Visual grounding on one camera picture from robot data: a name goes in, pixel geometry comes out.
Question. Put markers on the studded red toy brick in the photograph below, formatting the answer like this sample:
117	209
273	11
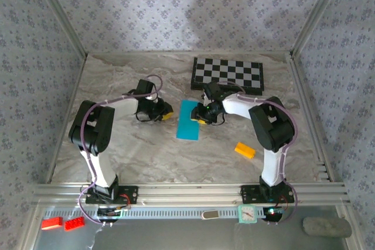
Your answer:
74	224

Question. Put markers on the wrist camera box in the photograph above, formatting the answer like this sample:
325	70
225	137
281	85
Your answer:
146	87
212	90

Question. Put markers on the wide aluminium mounting rail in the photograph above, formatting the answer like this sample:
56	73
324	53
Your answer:
187	193

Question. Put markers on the right aluminium frame post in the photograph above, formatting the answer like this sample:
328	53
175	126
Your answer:
316	13

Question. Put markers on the aluminium frame post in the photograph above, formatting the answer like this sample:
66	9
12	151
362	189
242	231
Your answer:
316	13
62	13

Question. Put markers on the thin aluminium rear rail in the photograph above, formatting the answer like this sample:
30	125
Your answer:
146	53

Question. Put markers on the black grey chessboard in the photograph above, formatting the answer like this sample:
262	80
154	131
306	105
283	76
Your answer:
228	75

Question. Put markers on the grey stone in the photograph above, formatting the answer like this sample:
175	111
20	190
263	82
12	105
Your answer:
326	227

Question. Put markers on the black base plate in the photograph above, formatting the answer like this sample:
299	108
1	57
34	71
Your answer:
130	194
249	193

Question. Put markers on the aluminium side rail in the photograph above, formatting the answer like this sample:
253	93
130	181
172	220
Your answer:
72	100
304	97

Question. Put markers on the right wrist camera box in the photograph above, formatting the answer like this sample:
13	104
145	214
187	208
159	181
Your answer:
212	90

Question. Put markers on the left aluminium side rail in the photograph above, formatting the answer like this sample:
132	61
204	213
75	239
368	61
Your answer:
72	100

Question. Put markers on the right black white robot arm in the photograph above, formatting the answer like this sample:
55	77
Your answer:
272	124

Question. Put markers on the left aluminium frame post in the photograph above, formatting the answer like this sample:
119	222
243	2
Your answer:
62	13

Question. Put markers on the yellow toy block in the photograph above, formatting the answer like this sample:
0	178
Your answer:
244	150

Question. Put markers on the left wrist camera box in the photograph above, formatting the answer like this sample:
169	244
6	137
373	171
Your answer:
146	87

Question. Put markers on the blue cloth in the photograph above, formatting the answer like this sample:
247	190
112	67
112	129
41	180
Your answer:
187	127

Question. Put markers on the smooth red toy brick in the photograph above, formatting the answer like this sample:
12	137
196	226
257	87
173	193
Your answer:
52	223

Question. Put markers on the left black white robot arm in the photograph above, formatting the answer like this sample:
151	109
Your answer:
92	127

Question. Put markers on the teal square clock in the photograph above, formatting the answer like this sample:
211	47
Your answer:
247	214

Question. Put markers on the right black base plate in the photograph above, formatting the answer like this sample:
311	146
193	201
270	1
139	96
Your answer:
249	193

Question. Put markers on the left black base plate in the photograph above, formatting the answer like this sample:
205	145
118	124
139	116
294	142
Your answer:
130	194

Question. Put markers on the right aluminium side rail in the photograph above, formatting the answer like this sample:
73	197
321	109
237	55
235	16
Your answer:
304	97

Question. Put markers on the small grey oval pad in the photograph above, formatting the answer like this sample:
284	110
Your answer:
210	215

